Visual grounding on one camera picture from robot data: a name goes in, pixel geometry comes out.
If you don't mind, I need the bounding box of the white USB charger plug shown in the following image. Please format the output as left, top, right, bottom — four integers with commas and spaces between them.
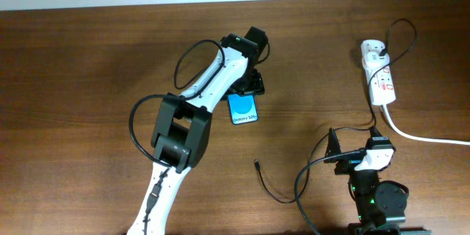
362, 50, 390, 71

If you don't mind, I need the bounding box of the blue Samsung Galaxy smartphone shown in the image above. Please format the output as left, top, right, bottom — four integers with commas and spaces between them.
228, 94, 259, 125

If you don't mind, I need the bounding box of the white power strip cord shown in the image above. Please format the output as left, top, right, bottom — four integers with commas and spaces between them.
380, 104, 470, 146

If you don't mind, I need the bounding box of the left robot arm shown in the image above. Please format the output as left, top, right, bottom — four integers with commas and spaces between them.
128, 26, 270, 235

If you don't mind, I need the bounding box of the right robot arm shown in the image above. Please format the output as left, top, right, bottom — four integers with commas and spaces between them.
325, 128, 432, 235

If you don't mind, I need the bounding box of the white power strip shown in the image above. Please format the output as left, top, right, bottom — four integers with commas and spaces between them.
361, 40, 396, 106

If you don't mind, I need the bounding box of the black USB charging cable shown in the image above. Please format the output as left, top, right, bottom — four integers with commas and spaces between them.
253, 18, 418, 205

